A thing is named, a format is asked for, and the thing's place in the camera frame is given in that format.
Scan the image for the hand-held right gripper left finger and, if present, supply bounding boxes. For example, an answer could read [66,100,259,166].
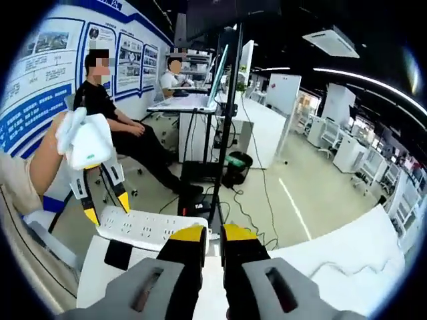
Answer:
[58,224,209,320]

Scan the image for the person's beige clothing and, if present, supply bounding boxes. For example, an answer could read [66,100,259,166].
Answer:
[0,152,45,215]

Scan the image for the black floor cable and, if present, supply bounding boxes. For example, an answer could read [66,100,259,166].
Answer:
[232,109,280,249]

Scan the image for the row of white workstations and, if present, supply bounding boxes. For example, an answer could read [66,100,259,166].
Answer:
[305,113,427,247]

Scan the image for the black waste bin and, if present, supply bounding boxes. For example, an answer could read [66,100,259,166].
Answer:
[222,151,254,190]

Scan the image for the person's left hand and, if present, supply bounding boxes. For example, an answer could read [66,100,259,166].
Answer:
[55,106,89,157]

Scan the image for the white standing desk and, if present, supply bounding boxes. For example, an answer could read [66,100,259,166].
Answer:
[145,92,218,165]

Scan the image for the thin ceiling light strip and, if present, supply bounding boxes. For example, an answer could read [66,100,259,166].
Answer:
[312,67,427,99]

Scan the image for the black tripod stand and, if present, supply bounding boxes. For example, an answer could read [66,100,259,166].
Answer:
[209,22,246,231]

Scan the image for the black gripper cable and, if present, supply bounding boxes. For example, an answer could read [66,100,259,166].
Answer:
[47,189,73,235]

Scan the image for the white table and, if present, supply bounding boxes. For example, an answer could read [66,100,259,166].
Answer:
[76,203,407,318]

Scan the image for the white whiteboard on stand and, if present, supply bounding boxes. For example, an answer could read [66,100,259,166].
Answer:
[266,73,302,111]

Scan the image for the blue white wall poster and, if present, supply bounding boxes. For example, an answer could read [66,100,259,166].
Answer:
[0,0,175,161]

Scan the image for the teal backed monitor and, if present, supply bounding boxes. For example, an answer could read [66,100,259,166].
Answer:
[205,43,232,111]

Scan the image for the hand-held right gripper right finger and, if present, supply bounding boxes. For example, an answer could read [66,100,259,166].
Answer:
[220,223,366,320]

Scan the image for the long white desk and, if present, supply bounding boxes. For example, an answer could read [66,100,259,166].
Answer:
[178,95,288,170]

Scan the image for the ceiling air conditioner unit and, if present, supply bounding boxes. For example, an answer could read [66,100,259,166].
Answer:
[302,24,361,60]

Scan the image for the white swivel chair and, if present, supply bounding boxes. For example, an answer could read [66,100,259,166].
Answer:
[64,92,145,198]

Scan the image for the black side mounting bracket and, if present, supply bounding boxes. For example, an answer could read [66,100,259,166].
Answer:
[104,239,135,271]

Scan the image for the black floor case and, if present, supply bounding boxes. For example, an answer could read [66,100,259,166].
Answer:
[177,161,222,220]

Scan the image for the white power strip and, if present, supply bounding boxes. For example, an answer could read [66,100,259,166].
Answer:
[95,205,210,253]

